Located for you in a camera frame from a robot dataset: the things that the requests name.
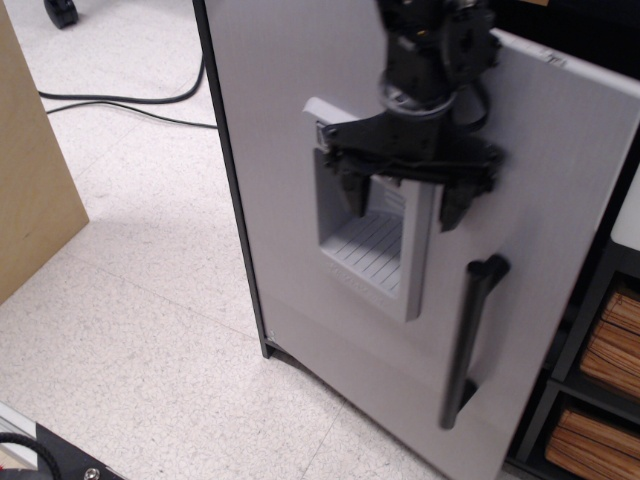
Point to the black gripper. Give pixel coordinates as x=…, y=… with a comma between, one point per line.
x=433, y=151

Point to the grey toy fridge door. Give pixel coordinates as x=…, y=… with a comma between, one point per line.
x=400, y=250

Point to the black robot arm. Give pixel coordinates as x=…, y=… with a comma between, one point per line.
x=434, y=103

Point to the dark grey fridge cabinet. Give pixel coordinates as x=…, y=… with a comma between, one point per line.
x=575, y=350

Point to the white counter top edge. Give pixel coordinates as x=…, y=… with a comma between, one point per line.
x=626, y=229

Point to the upper woven storage basket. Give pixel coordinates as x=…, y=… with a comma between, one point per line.
x=611, y=356

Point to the brown wooden board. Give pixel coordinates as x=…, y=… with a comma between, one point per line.
x=41, y=210

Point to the black caster wheel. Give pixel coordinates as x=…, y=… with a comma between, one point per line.
x=62, y=13

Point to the black door handle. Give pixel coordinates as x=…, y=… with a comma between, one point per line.
x=481, y=279

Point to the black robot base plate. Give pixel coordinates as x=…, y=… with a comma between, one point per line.
x=43, y=454

